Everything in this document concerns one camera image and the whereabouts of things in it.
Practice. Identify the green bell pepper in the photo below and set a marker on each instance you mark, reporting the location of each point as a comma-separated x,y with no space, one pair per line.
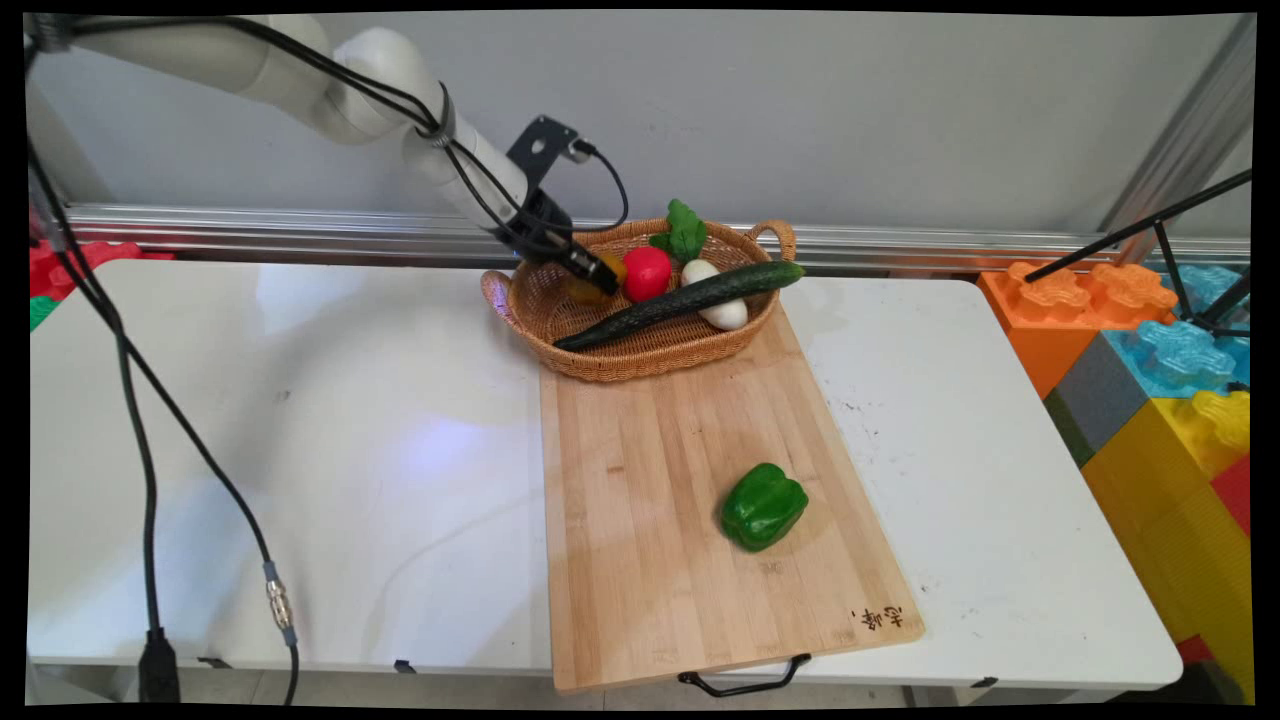
762,507

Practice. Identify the grey giant building block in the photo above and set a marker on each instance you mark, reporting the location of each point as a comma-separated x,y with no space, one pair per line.
1100,400

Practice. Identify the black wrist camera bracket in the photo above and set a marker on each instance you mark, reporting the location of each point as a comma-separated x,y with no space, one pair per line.
540,150

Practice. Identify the red tomato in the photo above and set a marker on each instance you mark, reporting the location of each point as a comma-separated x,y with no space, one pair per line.
647,274

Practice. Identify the yellow orange pepper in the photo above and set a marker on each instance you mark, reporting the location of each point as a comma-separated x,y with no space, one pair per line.
588,292

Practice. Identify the yellow giant building block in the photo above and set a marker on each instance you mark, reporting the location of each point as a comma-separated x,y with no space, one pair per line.
1170,520

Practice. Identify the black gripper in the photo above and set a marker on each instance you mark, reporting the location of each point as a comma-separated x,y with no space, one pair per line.
535,228

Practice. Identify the black tripod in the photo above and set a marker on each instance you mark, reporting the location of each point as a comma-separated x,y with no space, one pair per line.
1160,215

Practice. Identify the aluminium rail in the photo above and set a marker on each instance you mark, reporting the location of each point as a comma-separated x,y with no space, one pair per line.
250,232

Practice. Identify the orange giant building block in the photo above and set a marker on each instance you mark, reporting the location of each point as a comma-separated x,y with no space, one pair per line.
1050,320

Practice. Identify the dark green cucumber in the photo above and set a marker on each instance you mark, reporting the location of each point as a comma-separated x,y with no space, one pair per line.
680,300

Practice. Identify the aluminium frame post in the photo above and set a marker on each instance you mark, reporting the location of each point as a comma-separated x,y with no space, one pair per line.
1180,140

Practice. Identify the red giant building block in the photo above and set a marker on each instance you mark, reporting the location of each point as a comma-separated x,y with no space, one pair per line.
1235,495

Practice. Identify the wooden cutting board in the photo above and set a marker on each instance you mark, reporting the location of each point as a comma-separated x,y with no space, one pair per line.
640,560

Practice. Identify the woven wicker basket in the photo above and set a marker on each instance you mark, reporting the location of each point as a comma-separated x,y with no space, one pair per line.
620,355

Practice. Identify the blue giant building block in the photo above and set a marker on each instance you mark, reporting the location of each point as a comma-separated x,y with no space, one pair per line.
1175,350

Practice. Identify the white radish with green leaves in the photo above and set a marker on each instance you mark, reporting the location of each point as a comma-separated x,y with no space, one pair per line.
722,312

